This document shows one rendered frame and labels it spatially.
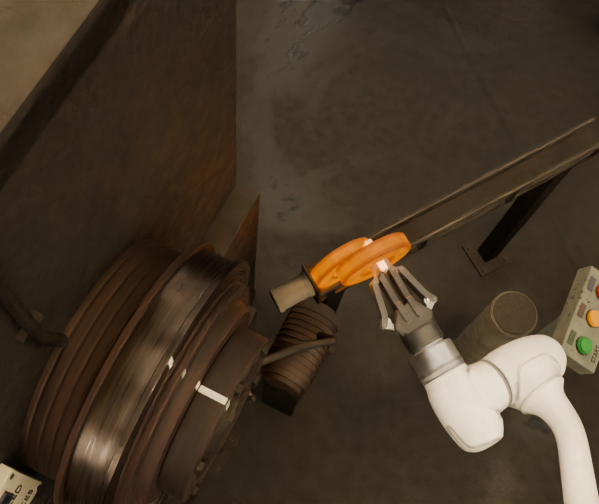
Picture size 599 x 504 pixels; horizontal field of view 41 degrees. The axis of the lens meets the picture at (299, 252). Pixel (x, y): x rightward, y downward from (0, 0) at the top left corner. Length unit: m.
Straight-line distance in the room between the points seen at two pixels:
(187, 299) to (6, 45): 0.47
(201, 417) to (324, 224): 1.54
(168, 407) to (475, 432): 0.62
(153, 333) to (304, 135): 1.74
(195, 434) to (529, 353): 0.71
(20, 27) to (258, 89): 2.07
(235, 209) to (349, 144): 1.15
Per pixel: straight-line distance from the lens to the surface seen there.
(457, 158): 2.81
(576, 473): 1.52
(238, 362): 1.18
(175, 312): 1.11
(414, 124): 2.84
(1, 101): 0.77
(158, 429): 1.14
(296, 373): 1.91
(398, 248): 1.55
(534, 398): 1.57
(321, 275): 1.75
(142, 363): 1.08
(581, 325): 2.02
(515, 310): 2.07
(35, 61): 0.78
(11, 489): 1.24
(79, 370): 1.13
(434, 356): 1.52
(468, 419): 1.51
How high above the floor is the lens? 2.39
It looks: 68 degrees down
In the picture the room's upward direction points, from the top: 11 degrees clockwise
